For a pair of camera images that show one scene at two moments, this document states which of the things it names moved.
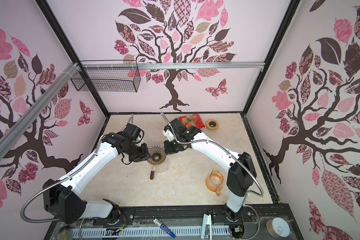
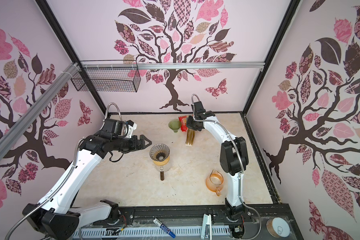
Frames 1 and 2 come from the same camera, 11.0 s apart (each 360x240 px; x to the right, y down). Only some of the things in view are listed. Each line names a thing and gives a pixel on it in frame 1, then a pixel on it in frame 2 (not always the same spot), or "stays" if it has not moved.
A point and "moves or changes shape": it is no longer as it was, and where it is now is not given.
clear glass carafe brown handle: (161, 168) moves or changes shape
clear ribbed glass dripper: (156, 155) moves or changes shape
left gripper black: (143, 156) -> (135, 146)
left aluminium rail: (8, 138) stays
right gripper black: (168, 150) -> (190, 118)
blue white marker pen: (157, 222) stays
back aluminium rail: (171, 66) stays
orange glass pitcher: (215, 181) stays
